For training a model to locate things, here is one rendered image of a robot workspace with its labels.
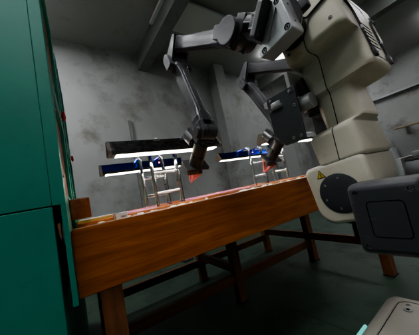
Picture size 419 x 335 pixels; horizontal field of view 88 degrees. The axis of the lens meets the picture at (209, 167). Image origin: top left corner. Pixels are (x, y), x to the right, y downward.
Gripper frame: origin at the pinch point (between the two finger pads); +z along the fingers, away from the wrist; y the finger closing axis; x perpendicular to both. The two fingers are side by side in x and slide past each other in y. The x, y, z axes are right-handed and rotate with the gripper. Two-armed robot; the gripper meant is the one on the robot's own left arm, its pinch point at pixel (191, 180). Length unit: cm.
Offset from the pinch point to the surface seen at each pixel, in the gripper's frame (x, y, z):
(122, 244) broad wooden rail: 20.8, 32.7, 1.6
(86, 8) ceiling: -367, 5, -11
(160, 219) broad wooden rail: 17.2, 19.8, -1.3
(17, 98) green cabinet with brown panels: -11, 53, -30
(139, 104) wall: -342, -72, 124
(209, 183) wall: -215, -197, 244
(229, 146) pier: -260, -259, 181
